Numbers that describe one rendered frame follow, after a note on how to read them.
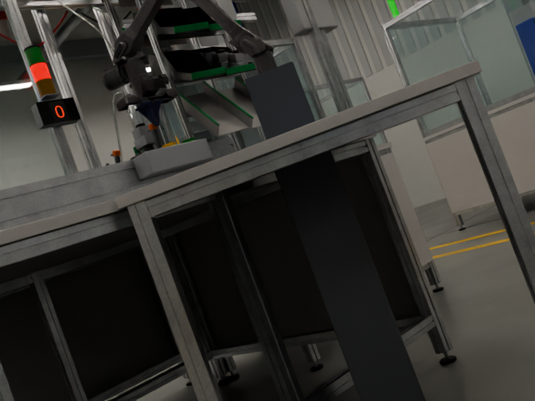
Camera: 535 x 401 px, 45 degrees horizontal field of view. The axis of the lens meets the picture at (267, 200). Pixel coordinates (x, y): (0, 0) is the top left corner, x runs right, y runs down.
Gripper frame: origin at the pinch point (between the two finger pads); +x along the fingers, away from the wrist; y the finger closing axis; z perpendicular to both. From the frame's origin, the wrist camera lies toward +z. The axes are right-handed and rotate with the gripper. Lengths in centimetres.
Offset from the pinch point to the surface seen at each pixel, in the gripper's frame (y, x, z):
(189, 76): 20.3, -11.0, -2.3
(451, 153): 400, 41, -151
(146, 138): -2.0, 5.2, -5.0
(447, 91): 24, 29, 78
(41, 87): -21.2, -19.8, -18.4
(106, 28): 76, -81, -114
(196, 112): 21.3, -0.2, -6.6
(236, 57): 41.0, -14.4, 0.4
